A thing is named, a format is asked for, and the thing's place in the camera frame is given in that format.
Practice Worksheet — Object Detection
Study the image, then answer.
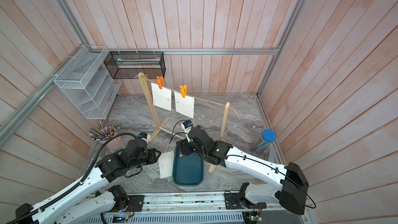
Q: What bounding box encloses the white postcard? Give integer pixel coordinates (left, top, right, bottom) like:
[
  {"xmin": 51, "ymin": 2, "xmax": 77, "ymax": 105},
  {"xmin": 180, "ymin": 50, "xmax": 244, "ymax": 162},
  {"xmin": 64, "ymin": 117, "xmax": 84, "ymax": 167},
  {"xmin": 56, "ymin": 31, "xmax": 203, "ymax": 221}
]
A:
[
  {"xmin": 174, "ymin": 92, "xmax": 195, "ymax": 118},
  {"xmin": 151, "ymin": 83, "xmax": 172, "ymax": 111},
  {"xmin": 158, "ymin": 151, "xmax": 174, "ymax": 179}
]

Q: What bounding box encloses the yellow orange clothespin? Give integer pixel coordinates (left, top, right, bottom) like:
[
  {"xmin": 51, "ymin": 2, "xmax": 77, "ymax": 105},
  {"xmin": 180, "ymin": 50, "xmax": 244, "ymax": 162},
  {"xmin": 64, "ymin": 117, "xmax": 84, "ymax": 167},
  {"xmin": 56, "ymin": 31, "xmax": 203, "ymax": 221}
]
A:
[{"xmin": 180, "ymin": 85, "xmax": 187, "ymax": 98}]

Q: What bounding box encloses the dark orange clothespin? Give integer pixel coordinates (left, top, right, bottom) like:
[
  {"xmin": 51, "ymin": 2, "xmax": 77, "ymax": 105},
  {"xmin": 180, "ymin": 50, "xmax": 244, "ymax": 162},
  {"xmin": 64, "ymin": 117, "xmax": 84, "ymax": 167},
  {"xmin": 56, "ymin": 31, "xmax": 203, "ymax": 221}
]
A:
[{"xmin": 157, "ymin": 76, "xmax": 164, "ymax": 90}]

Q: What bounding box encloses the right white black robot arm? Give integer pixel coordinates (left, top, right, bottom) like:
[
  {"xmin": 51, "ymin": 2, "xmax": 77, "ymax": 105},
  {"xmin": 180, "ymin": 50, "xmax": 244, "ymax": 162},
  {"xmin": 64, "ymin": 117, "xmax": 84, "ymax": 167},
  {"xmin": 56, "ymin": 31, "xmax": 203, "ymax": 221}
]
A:
[{"xmin": 176, "ymin": 126, "xmax": 309, "ymax": 215}]

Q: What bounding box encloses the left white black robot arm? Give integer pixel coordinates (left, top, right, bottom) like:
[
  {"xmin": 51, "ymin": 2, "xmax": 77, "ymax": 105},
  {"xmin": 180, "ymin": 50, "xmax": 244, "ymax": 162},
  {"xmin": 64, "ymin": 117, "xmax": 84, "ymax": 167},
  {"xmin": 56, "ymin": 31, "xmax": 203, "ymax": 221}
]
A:
[{"xmin": 12, "ymin": 137, "xmax": 161, "ymax": 224}]

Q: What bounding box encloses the dark teal plastic tray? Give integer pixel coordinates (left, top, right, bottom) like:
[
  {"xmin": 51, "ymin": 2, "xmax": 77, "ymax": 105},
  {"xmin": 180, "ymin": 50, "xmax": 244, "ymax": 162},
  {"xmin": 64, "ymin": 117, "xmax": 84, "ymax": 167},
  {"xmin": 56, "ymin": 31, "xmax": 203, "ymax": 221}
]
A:
[{"xmin": 172, "ymin": 146, "xmax": 204, "ymax": 186}]

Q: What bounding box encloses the pink pencil cup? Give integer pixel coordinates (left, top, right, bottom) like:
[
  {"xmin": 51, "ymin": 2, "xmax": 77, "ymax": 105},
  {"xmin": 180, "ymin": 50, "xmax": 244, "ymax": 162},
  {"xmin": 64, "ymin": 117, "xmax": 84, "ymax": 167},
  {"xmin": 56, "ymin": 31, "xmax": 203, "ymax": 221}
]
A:
[{"xmin": 89, "ymin": 119, "xmax": 123, "ymax": 150}]

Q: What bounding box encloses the blue lid clear jar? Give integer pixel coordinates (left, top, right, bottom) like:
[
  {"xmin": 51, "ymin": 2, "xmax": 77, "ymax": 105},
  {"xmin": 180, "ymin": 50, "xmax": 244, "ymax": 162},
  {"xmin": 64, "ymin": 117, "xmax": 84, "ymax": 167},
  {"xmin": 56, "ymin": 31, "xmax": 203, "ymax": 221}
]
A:
[{"xmin": 251, "ymin": 129, "xmax": 277, "ymax": 156}]

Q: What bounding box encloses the black mesh basket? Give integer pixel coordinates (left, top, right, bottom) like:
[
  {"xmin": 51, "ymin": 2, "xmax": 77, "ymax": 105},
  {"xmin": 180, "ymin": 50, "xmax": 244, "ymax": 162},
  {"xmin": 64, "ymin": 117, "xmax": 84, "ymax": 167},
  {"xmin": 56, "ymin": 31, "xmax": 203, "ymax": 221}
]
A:
[{"xmin": 104, "ymin": 51, "xmax": 166, "ymax": 79}]

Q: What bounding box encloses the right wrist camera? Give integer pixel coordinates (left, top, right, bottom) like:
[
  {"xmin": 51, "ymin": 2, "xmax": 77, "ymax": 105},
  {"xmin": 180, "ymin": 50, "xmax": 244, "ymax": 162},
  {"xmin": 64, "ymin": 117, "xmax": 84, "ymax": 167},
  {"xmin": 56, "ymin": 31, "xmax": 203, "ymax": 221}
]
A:
[{"xmin": 181, "ymin": 120, "xmax": 193, "ymax": 134}]

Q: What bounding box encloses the wooden drying rack frame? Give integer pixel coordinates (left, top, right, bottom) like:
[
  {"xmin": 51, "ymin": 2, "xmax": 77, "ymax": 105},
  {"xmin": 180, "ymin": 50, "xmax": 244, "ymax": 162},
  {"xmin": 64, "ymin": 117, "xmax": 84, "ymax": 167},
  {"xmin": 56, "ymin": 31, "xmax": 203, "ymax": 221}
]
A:
[{"xmin": 137, "ymin": 72, "xmax": 232, "ymax": 174}]

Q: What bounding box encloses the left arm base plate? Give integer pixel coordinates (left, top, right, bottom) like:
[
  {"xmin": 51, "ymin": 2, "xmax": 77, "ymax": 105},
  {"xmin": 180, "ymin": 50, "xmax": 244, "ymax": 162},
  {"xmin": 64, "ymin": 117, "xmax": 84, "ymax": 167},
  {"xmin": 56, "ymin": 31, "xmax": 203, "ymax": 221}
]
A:
[{"xmin": 110, "ymin": 195, "xmax": 145, "ymax": 213}]

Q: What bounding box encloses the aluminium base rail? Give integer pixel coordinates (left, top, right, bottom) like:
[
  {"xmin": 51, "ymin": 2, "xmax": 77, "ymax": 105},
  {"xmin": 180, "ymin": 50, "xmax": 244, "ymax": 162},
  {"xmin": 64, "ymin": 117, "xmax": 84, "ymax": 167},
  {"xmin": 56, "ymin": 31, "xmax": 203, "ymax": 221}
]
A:
[{"xmin": 60, "ymin": 191, "xmax": 315, "ymax": 224}]

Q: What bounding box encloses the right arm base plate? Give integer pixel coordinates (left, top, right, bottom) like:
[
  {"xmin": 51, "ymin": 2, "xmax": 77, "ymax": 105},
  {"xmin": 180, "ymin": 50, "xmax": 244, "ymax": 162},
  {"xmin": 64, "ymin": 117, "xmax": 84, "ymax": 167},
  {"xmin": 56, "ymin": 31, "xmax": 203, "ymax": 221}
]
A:
[{"xmin": 223, "ymin": 191, "xmax": 267, "ymax": 209}]

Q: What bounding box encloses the jute string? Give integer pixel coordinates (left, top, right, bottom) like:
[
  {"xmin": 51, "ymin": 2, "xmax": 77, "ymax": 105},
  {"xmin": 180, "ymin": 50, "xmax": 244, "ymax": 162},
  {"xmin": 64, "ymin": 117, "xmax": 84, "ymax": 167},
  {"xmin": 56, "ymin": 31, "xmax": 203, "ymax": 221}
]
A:
[{"xmin": 135, "ymin": 74, "xmax": 240, "ymax": 119}]

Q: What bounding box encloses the white wire mesh shelf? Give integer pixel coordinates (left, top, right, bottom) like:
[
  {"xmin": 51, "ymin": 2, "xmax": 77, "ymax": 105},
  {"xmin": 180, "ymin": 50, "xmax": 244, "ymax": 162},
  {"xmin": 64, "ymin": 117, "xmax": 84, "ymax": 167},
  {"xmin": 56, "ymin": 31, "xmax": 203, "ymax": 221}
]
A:
[{"xmin": 55, "ymin": 45, "xmax": 121, "ymax": 120}]

